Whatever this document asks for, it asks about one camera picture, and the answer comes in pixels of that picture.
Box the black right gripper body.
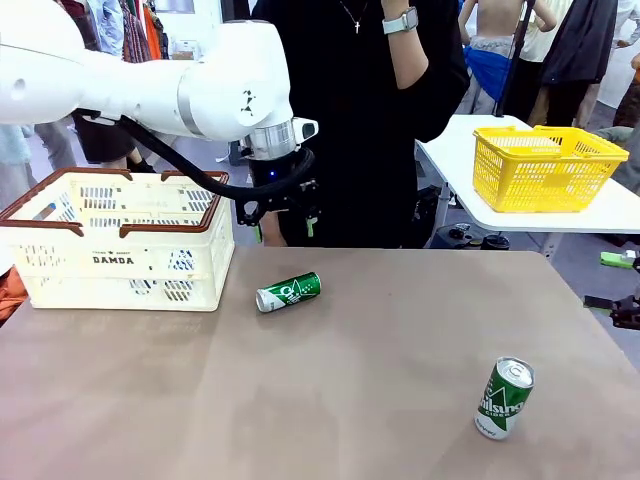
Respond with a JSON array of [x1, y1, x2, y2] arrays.
[[609, 293, 640, 330]]

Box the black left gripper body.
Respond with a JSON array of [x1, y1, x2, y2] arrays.
[[238, 148, 320, 212]]

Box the green Chilsung cider can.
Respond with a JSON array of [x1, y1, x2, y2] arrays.
[[255, 271, 323, 314], [473, 355, 536, 442]]

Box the person's right forearm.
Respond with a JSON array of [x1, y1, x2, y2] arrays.
[[260, 209, 285, 236]]

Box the person's left forearm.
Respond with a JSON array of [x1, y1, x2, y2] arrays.
[[387, 19, 431, 92]]

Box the yellow plastic basket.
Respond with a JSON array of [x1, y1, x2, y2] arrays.
[[472, 124, 630, 214]]

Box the grey garment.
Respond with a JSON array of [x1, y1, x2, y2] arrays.
[[597, 124, 640, 197]]

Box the person's black shirt torso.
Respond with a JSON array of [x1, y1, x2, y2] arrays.
[[249, 0, 471, 250]]

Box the black caster base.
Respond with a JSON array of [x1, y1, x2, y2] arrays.
[[432, 222, 512, 252]]

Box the white floor appliance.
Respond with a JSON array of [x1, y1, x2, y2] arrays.
[[172, 42, 202, 64]]

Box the white side table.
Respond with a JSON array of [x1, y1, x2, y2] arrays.
[[415, 113, 640, 259]]

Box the tan trousers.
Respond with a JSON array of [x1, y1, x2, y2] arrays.
[[529, 82, 601, 129]]

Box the mannequin with dark apron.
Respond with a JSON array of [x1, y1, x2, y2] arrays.
[[59, 0, 157, 175]]

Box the orange hanging garment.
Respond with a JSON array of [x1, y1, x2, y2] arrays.
[[144, 2, 169, 61]]

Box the white coat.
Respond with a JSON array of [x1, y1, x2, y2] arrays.
[[597, 0, 640, 109]]

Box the patterned hanging garment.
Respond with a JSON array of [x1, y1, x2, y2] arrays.
[[119, 0, 151, 64]]

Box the white wristwatch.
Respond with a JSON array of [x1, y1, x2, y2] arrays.
[[382, 6, 419, 35]]

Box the black jacket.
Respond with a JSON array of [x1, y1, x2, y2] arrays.
[[542, 0, 621, 86]]

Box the black stand pole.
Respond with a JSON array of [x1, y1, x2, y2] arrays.
[[492, 0, 537, 119]]

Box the blue wrap skirt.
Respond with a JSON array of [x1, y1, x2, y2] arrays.
[[462, 34, 516, 116]]

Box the light blue hanging shirt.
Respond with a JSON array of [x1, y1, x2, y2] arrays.
[[87, 0, 124, 45]]

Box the cream short-sleeved shirt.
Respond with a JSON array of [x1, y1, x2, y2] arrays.
[[519, 0, 574, 64]]

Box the light blue fuzzy sweater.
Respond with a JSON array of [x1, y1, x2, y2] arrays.
[[0, 123, 35, 166]]

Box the orange cloth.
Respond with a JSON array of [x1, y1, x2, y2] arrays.
[[0, 269, 29, 325]]

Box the beige bare mannequin torso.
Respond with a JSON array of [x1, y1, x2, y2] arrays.
[[458, 0, 557, 47]]

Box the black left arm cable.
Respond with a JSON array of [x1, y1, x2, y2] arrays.
[[73, 108, 317, 202]]

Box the cream basket with brown handles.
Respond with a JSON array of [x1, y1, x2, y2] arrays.
[[0, 168, 236, 313]]

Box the silver cross necklace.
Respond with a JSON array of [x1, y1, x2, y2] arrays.
[[339, 0, 369, 35]]

